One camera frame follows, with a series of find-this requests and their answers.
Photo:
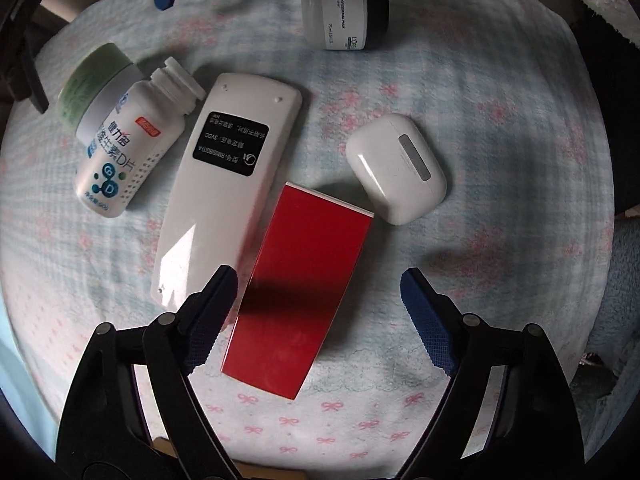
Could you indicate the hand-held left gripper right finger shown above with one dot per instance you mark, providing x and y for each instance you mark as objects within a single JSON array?
[{"x": 430, "y": 320}]

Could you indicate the green-capped white bottle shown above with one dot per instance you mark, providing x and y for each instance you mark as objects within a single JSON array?
[{"x": 92, "y": 80}]

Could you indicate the white fluffy cloth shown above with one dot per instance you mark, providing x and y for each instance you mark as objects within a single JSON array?
[{"x": 615, "y": 5}]

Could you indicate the red box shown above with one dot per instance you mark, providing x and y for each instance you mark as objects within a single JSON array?
[{"x": 300, "y": 270}]

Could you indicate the white labelled pill bottle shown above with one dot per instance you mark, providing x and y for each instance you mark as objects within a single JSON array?
[{"x": 125, "y": 160}]

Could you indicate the white jar with black lid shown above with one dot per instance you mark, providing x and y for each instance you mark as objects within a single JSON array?
[{"x": 340, "y": 10}]

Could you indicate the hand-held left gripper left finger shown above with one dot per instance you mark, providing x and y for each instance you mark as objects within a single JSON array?
[{"x": 207, "y": 330}]

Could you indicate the white earbuds case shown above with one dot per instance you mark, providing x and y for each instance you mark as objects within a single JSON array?
[{"x": 395, "y": 170}]

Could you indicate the white remote control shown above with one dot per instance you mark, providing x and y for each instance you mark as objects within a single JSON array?
[{"x": 215, "y": 200}]

